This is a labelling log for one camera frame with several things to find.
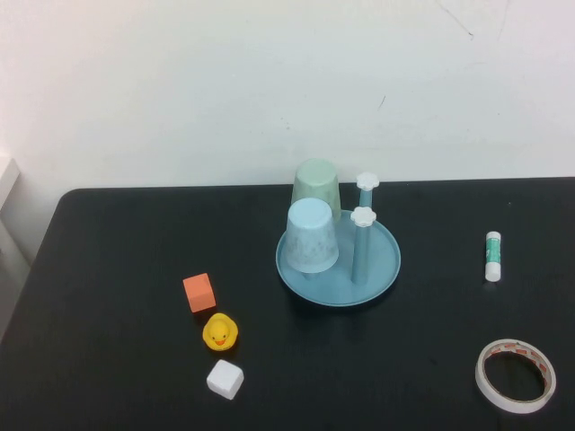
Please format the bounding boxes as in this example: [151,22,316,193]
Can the pale green plastic cup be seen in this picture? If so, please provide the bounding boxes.
[291,158,341,217]

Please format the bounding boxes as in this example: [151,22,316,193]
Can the light blue plastic cup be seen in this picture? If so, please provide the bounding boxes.
[286,198,340,274]

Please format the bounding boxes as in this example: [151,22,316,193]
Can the blue cup stand with posts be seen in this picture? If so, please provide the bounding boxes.
[275,172,403,309]

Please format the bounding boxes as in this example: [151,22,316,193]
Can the orange foam cube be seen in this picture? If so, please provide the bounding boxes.
[182,272,217,314]

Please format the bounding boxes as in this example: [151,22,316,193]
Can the yellow rubber duck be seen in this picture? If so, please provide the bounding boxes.
[201,312,240,352]

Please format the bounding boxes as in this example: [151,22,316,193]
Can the white foam cube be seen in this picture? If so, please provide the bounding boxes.
[206,359,245,401]

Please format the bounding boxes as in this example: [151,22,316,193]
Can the white green glue stick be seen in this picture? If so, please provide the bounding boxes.
[484,231,502,283]

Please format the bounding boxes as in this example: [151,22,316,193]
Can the white double-sided tape roll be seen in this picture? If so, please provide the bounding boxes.
[474,339,558,415]

